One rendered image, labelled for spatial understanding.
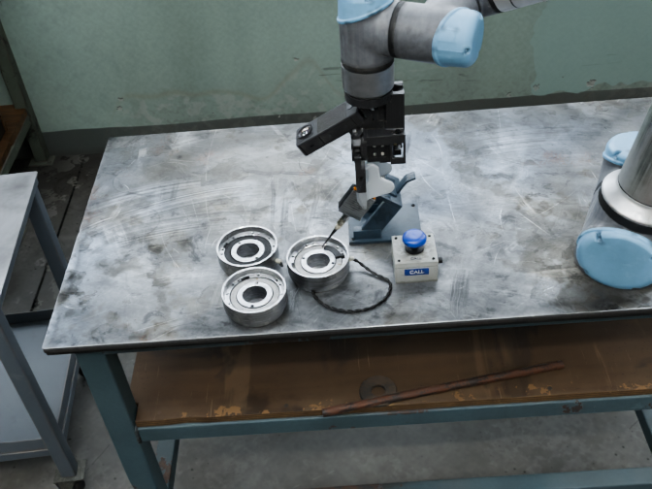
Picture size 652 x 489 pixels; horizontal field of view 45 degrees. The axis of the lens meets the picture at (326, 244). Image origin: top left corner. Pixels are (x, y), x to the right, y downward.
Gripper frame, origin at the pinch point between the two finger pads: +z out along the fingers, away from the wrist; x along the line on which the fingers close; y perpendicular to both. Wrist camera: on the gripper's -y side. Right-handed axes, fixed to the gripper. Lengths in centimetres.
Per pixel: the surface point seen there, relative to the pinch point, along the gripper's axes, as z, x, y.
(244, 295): 10.9, -10.0, -19.7
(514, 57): 65, 159, 59
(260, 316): 10.1, -15.8, -16.6
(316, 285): 10.8, -8.8, -7.8
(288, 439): 93, 19, -22
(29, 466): 93, 15, -89
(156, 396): 38, -8, -40
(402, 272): 10.5, -7.1, 6.2
